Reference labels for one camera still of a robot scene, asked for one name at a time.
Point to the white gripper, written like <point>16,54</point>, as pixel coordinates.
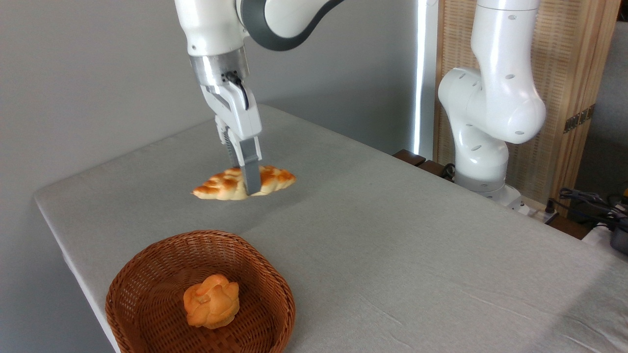
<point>240,115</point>

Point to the long braided bread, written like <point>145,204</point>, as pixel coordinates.
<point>223,186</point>

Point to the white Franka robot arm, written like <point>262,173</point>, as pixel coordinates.
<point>500,98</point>

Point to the round knotted bread bun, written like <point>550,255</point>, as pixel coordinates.
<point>212,301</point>

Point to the brown wicker basket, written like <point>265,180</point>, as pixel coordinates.
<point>147,299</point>

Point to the dark brown wooden block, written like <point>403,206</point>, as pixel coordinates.
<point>434,168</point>
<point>409,157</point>

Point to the grey tablecloth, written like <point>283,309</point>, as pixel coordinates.
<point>417,255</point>

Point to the white power strip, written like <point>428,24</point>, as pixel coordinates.
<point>532,208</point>

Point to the dark metal screen hinge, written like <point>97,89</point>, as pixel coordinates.
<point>579,119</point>

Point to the wooden bamboo folding screen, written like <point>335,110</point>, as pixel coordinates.
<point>569,59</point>

